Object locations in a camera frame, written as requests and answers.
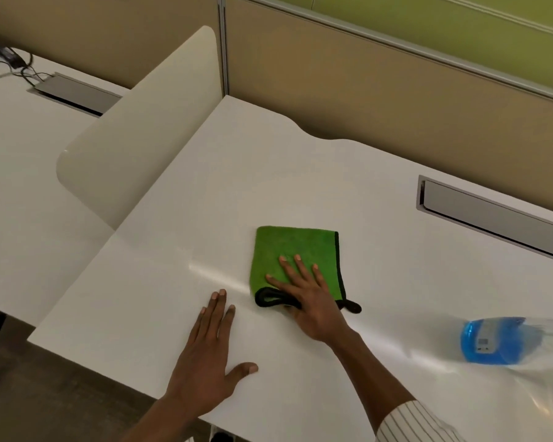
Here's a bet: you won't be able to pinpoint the person's right hand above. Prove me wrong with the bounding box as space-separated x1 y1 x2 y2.
265 254 358 344

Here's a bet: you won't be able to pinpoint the person's left hand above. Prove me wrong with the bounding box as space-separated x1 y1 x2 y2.
165 289 259 419

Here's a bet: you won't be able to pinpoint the green microfibre cloth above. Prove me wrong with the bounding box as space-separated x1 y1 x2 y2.
249 225 363 314

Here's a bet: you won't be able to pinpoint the blue spray bottle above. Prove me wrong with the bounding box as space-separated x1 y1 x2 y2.
460 316 553 366

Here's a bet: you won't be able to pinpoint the person's right forearm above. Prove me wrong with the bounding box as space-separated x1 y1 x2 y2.
329 328 418 433

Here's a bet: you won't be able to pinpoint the white striped shirt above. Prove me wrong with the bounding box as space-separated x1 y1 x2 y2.
377 400 466 442

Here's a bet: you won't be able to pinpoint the beige partition screen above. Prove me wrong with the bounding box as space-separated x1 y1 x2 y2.
223 0 553 226
0 0 222 90

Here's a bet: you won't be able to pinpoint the white divider panel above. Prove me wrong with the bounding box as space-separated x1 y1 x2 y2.
57 25 224 231

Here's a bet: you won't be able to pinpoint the grey cable hatch lid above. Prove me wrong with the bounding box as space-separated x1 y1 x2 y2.
26 72 123 118
416 175 553 265

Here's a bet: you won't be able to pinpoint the black cables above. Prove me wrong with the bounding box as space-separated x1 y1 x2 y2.
0 29 56 86

